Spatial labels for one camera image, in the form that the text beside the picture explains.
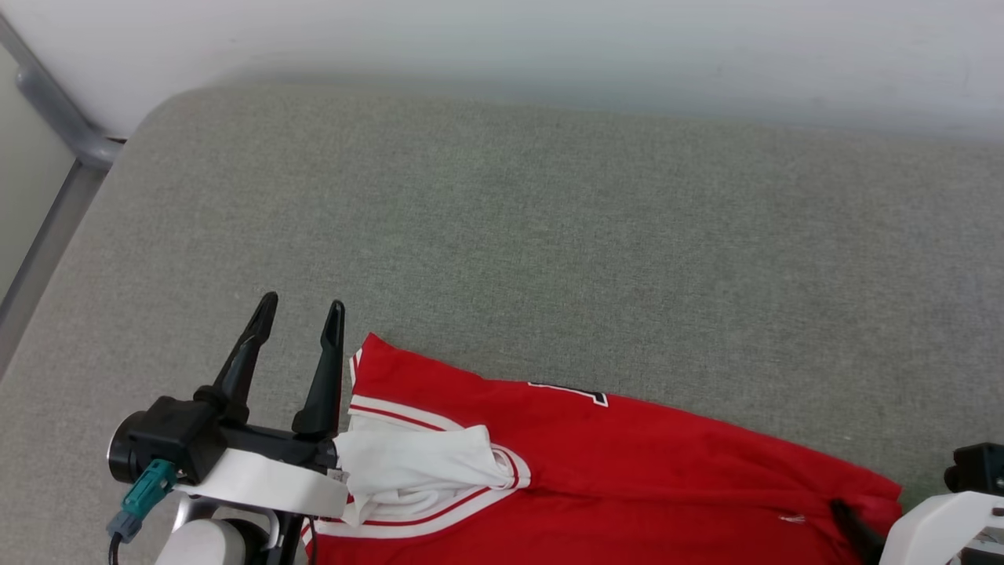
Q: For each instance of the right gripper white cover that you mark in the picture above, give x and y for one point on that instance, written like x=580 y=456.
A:
x=937 y=530

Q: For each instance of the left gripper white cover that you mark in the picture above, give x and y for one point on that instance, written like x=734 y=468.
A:
x=267 y=479

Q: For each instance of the red and white jersey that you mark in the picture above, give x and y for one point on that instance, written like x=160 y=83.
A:
x=627 y=479

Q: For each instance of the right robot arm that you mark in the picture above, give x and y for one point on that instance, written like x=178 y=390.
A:
x=980 y=553

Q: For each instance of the left gripper black camera box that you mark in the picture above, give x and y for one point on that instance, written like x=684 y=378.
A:
x=184 y=435

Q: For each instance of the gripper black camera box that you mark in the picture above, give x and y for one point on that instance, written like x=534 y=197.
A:
x=184 y=435
x=976 y=469

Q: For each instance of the right gripper black camera box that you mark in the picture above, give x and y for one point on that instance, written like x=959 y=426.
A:
x=976 y=469

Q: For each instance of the grey metal frame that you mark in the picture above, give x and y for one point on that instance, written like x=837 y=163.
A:
x=55 y=118

